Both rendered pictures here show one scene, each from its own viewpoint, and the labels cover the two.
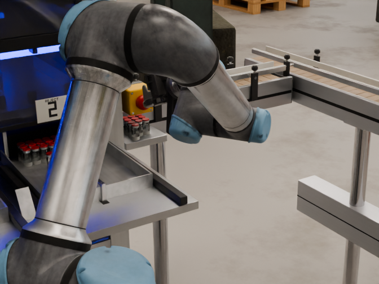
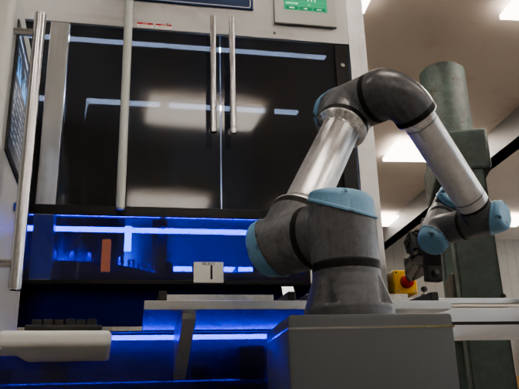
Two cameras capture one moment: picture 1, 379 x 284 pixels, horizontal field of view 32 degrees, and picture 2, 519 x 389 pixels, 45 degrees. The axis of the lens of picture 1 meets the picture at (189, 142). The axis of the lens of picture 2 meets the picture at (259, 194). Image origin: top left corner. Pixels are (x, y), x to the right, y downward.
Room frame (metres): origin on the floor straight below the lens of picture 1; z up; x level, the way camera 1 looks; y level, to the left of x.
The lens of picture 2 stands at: (-0.17, -0.12, 0.67)
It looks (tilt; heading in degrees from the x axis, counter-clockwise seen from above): 18 degrees up; 20
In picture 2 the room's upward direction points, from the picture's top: 2 degrees counter-clockwise
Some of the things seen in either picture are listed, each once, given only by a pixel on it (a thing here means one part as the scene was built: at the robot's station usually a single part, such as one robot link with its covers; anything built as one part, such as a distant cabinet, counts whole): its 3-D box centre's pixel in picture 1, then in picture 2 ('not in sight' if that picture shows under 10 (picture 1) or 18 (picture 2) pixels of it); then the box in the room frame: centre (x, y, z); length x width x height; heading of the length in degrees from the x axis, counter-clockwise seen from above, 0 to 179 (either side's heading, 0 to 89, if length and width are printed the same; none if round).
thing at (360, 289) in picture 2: not in sight; (347, 293); (0.87, 0.11, 0.84); 0.15 x 0.15 x 0.10
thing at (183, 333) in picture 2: not in sight; (183, 349); (1.23, 0.61, 0.79); 0.34 x 0.03 x 0.13; 32
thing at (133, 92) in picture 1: (135, 98); (401, 283); (1.75, 0.15, 0.99); 0.08 x 0.07 x 0.07; 32
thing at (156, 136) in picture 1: (135, 134); not in sight; (1.80, 0.15, 0.87); 0.14 x 0.13 x 0.02; 32
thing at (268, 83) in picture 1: (196, 93); (468, 314); (2.02, -0.02, 0.92); 0.69 x 0.15 x 0.16; 122
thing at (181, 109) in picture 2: not in sight; (144, 114); (1.33, 0.81, 1.50); 0.47 x 0.01 x 0.59; 122
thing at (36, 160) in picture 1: (57, 150); not in sight; (1.60, 0.34, 0.90); 0.18 x 0.02 x 0.05; 121
